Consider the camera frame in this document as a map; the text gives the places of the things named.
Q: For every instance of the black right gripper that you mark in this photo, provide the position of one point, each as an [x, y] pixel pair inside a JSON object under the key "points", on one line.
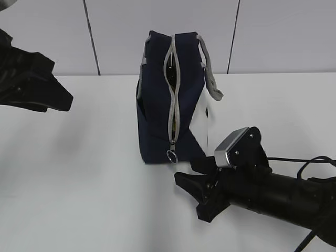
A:
{"points": [[245, 183]]}

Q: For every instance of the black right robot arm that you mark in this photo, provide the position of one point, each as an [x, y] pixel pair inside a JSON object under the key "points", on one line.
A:
{"points": [[309, 203]]}

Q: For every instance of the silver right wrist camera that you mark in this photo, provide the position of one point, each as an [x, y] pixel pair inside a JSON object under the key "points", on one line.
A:
{"points": [[221, 153]]}

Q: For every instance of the navy blue zipper bag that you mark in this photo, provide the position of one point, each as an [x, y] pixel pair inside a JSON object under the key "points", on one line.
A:
{"points": [[175, 79]]}

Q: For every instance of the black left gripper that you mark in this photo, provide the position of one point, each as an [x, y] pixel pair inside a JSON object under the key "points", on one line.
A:
{"points": [[27, 81]]}

